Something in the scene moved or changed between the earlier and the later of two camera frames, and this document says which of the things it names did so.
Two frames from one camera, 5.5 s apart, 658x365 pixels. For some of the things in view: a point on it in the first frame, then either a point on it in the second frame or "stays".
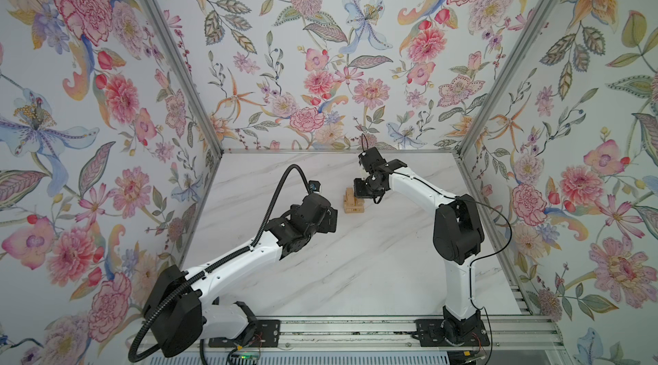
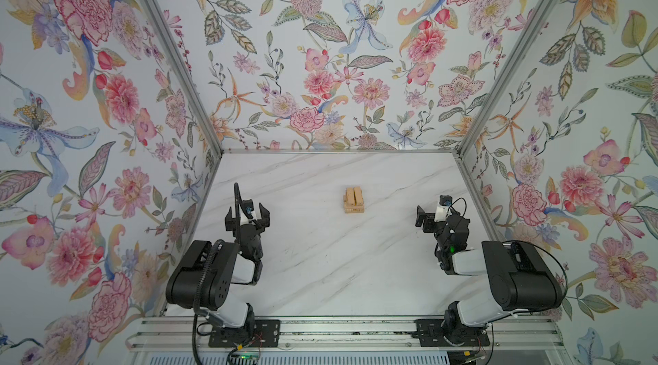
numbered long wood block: x=358 y=204 -> x=350 y=197
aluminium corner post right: x=522 y=45 stays
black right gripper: x=358 y=191 -> x=421 y=218
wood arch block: x=354 y=208 stays
